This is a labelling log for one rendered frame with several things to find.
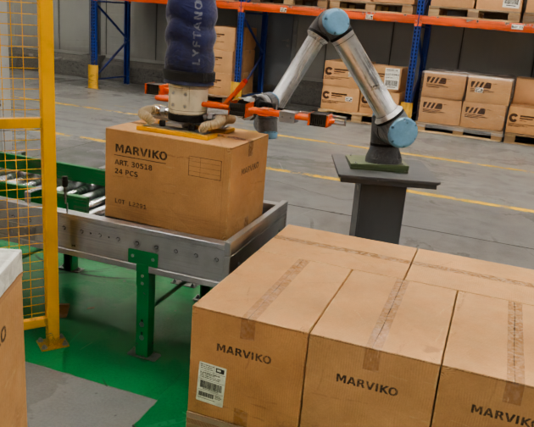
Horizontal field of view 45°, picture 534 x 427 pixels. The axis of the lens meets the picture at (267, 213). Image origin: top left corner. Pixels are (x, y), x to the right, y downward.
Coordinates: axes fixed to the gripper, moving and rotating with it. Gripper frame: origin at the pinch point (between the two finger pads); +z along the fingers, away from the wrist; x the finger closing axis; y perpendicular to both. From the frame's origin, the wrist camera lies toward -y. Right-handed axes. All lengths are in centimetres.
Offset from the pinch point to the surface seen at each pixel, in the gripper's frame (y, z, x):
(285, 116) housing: -18.5, 3.0, -0.2
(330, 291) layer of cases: -56, 46, -53
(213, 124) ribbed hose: 9.8, 11.0, -6.3
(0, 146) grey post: 272, -157, -81
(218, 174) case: 1.9, 20.4, -24.5
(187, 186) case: 15.5, 20.1, -32.3
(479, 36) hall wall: -48, -838, 35
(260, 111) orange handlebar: -7.6, 2.9, 0.5
